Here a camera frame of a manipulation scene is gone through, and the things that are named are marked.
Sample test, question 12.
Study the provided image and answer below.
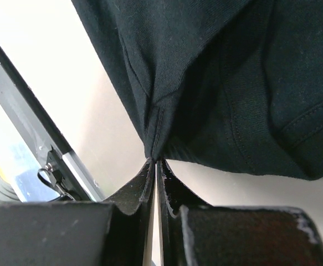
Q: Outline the black t shirt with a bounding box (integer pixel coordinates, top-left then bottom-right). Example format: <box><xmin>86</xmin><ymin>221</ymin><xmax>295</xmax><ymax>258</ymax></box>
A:
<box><xmin>73</xmin><ymin>0</ymin><xmax>323</xmax><ymax>180</ymax></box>

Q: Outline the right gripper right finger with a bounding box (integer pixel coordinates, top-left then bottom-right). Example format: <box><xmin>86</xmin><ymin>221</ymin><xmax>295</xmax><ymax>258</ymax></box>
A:
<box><xmin>157</xmin><ymin>159</ymin><xmax>214</xmax><ymax>265</ymax></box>

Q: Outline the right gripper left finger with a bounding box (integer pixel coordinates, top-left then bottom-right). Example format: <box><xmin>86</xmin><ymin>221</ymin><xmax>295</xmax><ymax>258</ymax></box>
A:
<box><xmin>89</xmin><ymin>158</ymin><xmax>155</xmax><ymax>265</ymax></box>

